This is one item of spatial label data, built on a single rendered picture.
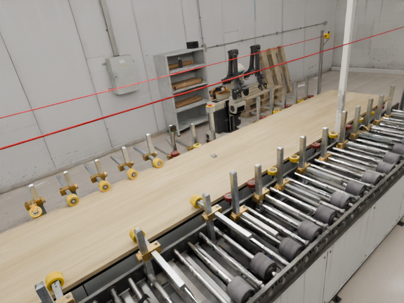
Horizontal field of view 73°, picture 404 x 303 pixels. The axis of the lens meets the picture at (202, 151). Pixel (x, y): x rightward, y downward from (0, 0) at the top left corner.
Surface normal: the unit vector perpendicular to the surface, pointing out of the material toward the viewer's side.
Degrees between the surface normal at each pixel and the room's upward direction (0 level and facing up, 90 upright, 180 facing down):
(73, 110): 90
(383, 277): 0
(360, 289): 0
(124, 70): 90
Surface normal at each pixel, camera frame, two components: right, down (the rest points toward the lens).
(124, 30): 0.61, 0.28
